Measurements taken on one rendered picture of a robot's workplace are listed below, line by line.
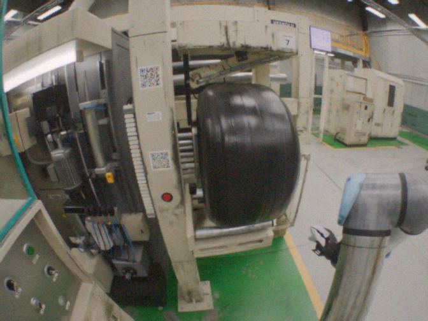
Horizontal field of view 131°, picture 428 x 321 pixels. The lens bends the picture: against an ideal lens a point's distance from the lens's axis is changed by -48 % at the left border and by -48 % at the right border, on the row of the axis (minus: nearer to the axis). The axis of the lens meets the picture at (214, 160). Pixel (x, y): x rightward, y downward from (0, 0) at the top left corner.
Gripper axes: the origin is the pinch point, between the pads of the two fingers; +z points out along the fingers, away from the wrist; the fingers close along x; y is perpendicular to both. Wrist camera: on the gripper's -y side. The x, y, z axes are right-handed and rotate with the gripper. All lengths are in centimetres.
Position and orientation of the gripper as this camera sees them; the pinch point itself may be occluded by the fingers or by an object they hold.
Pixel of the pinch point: (314, 228)
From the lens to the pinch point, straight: 73.3
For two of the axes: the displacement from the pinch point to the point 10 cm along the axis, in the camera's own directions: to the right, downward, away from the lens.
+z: -7.3, -6.7, 1.3
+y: -2.3, 4.2, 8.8
